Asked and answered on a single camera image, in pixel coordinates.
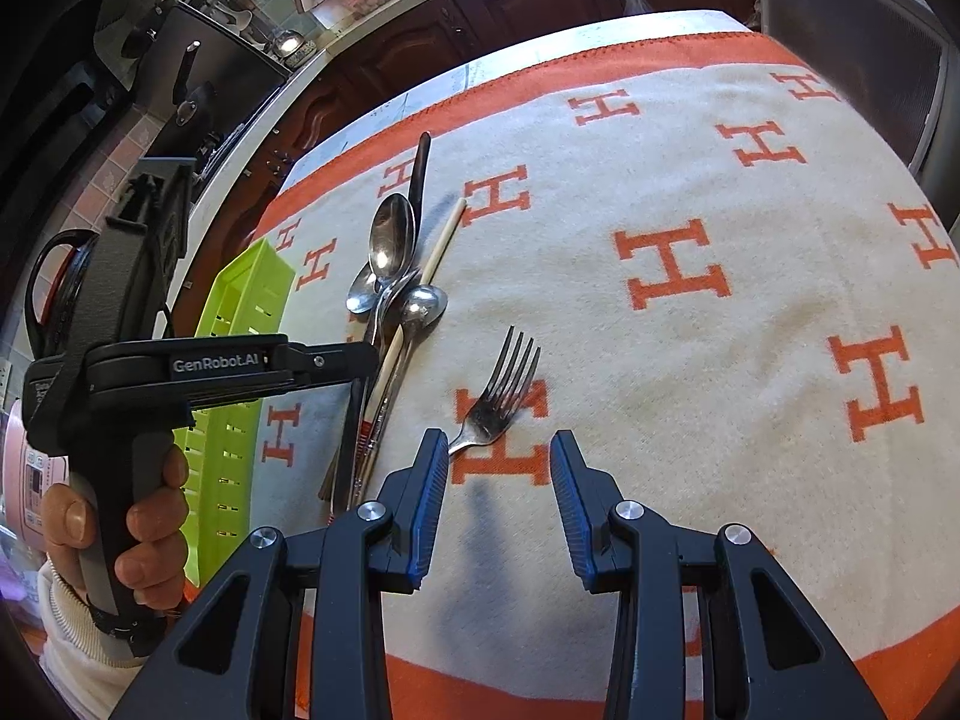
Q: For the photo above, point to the orange white H blanket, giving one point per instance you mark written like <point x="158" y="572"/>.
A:
<point x="747" y="312"/>

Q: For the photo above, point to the green plastic utensil tray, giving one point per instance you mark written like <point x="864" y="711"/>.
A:
<point x="247" y="297"/>

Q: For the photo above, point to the silver fork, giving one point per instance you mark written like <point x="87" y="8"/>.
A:
<point x="494" y="410"/>

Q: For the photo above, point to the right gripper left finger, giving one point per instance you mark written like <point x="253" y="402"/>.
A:
<point x="234" y="653"/>

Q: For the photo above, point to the wooden chopstick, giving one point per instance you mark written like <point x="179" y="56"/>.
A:
<point x="325" y="491"/>

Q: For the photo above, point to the small silver spoon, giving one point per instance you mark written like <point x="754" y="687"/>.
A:
<point x="362" y="295"/>

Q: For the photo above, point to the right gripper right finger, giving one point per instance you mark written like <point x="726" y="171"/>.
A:
<point x="767" y="653"/>

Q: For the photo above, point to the grey refrigerator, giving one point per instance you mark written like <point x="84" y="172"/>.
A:
<point x="897" y="66"/>

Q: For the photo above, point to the black handled spoon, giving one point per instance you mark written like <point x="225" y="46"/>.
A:
<point x="419" y="174"/>

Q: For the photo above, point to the black red rice cooker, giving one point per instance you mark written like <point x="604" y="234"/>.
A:
<point x="48" y="331"/>

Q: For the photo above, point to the left hand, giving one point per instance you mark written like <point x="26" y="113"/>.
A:
<point x="154" y="568"/>

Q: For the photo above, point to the silver spoon round bowl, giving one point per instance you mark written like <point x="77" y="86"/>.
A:
<point x="422" y="307"/>

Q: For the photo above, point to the pink appliance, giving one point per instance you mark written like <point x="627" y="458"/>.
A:
<point x="27" y="474"/>

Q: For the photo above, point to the white left sleeve forearm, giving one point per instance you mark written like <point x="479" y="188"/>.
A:
<point x="82" y="671"/>

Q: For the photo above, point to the large silver spoon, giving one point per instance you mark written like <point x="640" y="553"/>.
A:
<point x="390" y="254"/>

